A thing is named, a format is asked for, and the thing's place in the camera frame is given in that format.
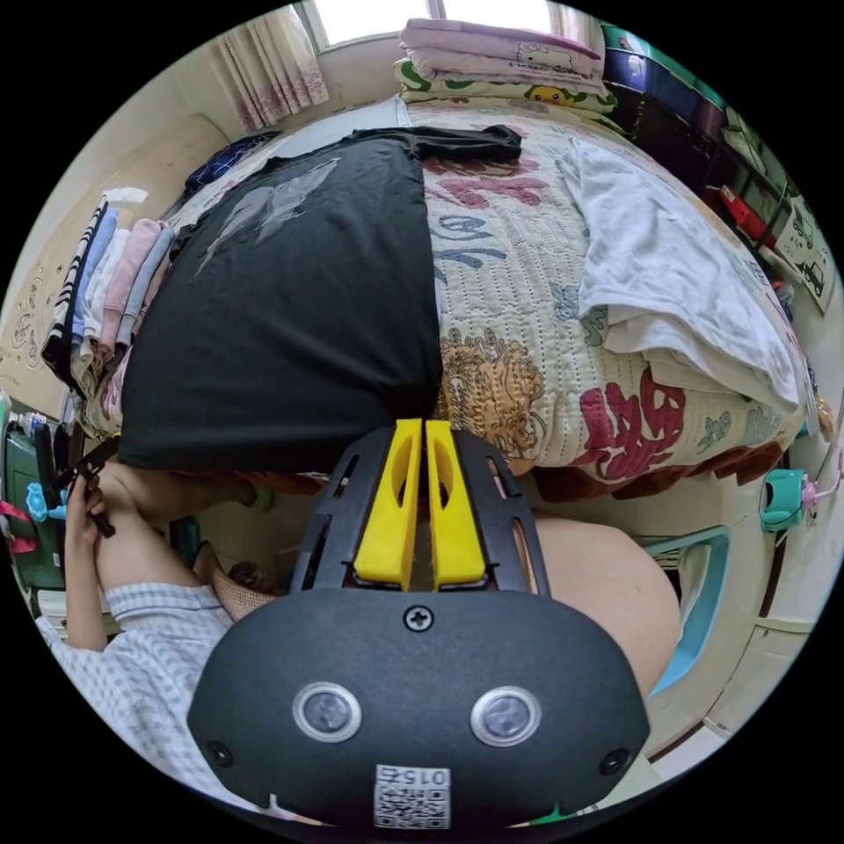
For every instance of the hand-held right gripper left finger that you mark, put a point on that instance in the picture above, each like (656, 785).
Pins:
(389, 514)

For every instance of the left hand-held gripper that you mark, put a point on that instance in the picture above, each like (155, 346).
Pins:
(89, 461)

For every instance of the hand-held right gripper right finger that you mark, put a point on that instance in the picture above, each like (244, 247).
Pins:
(455, 527)

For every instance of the black shirt with grey print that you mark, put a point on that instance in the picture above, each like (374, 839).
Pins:
(290, 310)

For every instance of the person's left forearm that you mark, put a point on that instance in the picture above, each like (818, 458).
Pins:
(84, 613)

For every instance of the person's left hand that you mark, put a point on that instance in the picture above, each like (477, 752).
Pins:
(82, 534)

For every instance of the pile of clothes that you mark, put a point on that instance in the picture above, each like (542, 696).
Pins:
(105, 297)

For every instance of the person's body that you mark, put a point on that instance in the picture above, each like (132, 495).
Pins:
(152, 659)

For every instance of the bed with printed quilt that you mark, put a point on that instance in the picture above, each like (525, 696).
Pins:
(514, 283)

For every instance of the teal plastic chair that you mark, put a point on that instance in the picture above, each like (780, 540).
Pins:
(702, 593)

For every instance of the teal toy cup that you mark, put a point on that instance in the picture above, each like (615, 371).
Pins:
(781, 501)

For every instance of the navy patterned garment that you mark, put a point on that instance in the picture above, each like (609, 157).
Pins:
(227, 161)

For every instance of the white garment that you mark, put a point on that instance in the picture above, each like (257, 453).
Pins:
(672, 277)

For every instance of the pink patterned curtain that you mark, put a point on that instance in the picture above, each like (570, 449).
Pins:
(270, 72)

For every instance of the green and yellow print pillow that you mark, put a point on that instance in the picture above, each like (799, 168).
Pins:
(461, 87)

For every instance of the dark shelf with boxes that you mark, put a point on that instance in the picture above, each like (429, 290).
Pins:
(686, 112)

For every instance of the pink folded blanket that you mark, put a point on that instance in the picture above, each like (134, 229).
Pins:
(494, 49)

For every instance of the window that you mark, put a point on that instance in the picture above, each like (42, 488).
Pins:
(376, 16)

